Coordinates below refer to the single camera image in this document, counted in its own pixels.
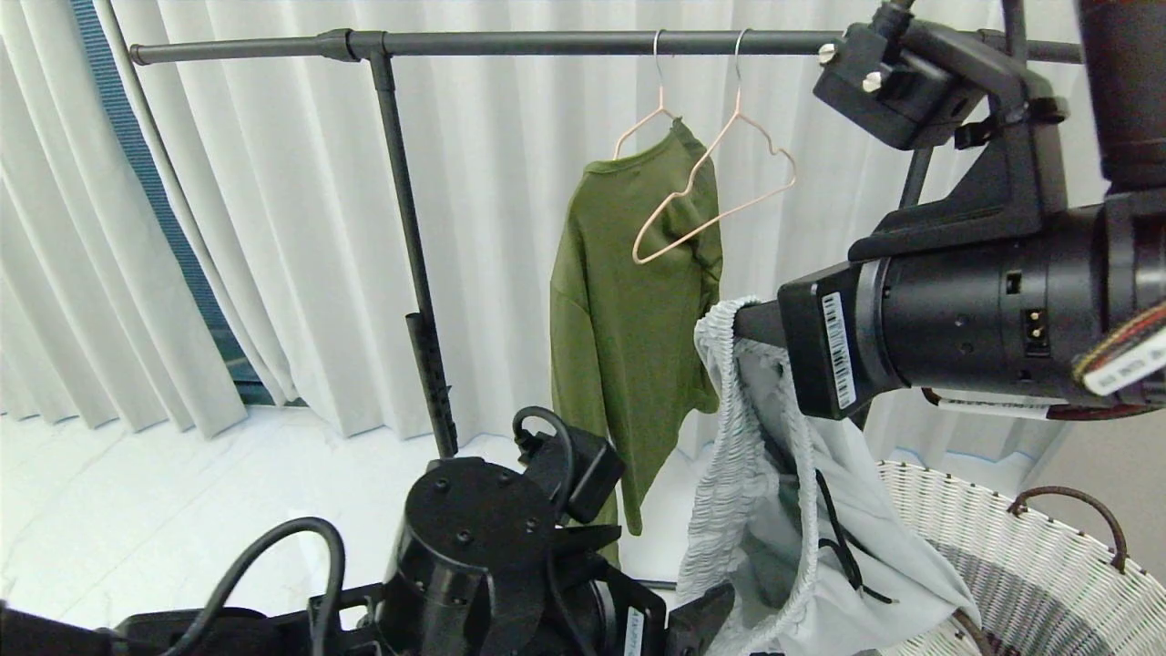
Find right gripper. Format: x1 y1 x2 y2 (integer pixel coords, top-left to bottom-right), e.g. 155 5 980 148
777 205 1108 420

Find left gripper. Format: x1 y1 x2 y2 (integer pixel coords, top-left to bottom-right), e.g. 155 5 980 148
592 569 737 656

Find pale grey shorts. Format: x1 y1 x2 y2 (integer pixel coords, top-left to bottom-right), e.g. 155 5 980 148
674 296 983 656

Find pink clothes hanger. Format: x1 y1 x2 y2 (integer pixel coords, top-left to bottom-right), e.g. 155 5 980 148
631 29 798 265
612 32 680 163

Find green printed sleeveless shirt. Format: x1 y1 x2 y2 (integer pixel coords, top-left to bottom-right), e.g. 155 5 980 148
549 118 725 566

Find white laundry basket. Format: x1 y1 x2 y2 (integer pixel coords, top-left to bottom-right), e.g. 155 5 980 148
874 460 1166 656

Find white curtain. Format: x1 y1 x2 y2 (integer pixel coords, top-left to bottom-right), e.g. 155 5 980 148
91 0 1121 466
0 0 247 438

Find window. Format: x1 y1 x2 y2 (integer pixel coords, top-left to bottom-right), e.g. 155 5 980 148
71 0 306 408

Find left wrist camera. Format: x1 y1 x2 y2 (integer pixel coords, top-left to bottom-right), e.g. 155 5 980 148
515 428 627 525

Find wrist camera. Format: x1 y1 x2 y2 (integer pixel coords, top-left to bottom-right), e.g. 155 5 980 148
515 428 627 525
813 23 1071 263

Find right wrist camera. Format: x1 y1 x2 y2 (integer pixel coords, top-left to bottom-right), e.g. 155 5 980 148
813 23 1071 263

